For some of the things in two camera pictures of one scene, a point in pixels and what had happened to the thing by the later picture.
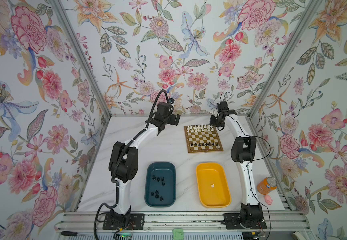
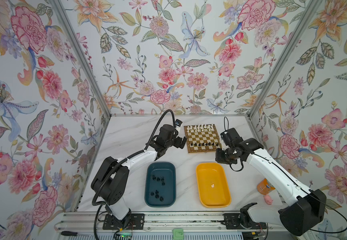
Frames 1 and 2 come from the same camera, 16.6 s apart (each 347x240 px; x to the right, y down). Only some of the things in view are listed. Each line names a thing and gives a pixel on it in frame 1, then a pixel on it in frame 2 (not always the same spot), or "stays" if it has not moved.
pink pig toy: [268, 199] stays
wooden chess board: [202, 138] stays
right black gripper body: [215, 121] -> [224, 156]
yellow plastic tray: [213, 192] stays
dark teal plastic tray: [160, 185] stays
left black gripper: [172, 121] -> [178, 143]
